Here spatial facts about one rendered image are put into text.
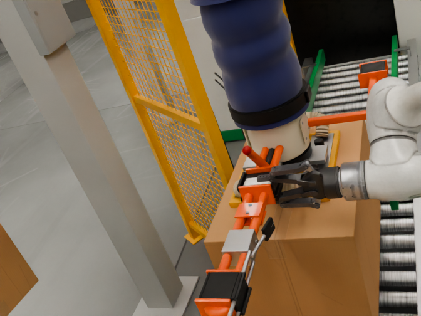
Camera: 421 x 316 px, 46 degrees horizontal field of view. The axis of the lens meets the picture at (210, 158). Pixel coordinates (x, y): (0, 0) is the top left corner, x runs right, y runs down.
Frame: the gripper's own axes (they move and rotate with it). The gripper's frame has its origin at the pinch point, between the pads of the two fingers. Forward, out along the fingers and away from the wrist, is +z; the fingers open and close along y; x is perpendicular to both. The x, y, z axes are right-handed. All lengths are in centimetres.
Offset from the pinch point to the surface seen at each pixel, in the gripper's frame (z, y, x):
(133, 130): 223, 114, 269
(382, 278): -20, 62, 28
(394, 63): -24, 52, 179
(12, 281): 123, 44, 10
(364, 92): -7, 64, 171
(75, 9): 629, 84, 821
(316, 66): 21, 52, 195
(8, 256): 122, 34, 14
